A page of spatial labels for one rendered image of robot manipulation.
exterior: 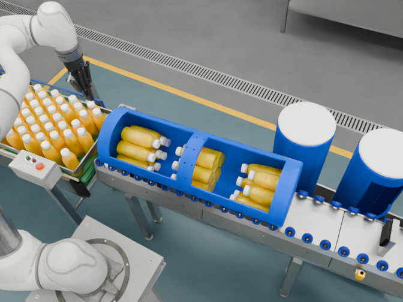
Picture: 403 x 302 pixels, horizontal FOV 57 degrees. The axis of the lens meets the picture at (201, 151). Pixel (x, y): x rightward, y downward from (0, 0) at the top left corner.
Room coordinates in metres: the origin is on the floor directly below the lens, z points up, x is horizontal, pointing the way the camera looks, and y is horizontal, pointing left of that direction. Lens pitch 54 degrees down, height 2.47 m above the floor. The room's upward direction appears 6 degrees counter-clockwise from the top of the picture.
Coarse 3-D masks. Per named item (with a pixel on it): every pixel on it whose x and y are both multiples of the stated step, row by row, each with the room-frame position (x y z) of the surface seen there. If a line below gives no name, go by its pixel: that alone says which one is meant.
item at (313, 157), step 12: (276, 132) 1.13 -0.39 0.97; (276, 144) 1.11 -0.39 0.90; (288, 144) 1.04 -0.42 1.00; (324, 144) 1.00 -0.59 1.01; (288, 156) 1.03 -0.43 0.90; (300, 156) 1.00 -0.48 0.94; (312, 156) 0.99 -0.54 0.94; (324, 156) 1.02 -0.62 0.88; (312, 168) 0.99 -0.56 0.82; (300, 180) 0.99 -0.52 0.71; (312, 180) 1.00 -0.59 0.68; (312, 192) 1.03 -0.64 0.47
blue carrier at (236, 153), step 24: (120, 120) 1.18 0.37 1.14; (144, 120) 1.21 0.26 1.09; (168, 120) 1.11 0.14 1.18; (192, 144) 0.92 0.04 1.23; (216, 144) 1.02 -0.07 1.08; (240, 144) 0.92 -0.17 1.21; (120, 168) 0.97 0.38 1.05; (144, 168) 0.90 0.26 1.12; (168, 168) 1.00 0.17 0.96; (192, 168) 0.83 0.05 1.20; (240, 168) 0.93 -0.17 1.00; (288, 168) 0.76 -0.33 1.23; (192, 192) 0.78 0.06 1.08; (216, 192) 0.83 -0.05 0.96; (288, 192) 0.66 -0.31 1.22; (264, 216) 0.63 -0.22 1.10
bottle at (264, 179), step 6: (258, 174) 0.79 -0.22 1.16; (264, 174) 0.78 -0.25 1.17; (270, 174) 0.78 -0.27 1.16; (252, 180) 0.78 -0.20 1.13; (258, 180) 0.76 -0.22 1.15; (264, 180) 0.76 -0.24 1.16; (270, 180) 0.75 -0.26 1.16; (276, 180) 0.75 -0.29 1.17; (264, 186) 0.74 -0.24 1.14; (270, 186) 0.73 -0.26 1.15
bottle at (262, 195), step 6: (252, 186) 0.76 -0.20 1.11; (258, 186) 0.75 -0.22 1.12; (252, 192) 0.73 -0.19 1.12; (258, 192) 0.72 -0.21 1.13; (264, 192) 0.72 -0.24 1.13; (270, 192) 0.72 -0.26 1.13; (252, 198) 0.71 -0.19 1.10; (258, 198) 0.70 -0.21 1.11; (264, 198) 0.70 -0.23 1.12; (270, 198) 0.69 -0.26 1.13; (264, 204) 0.68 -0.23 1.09; (270, 204) 0.67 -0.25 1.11
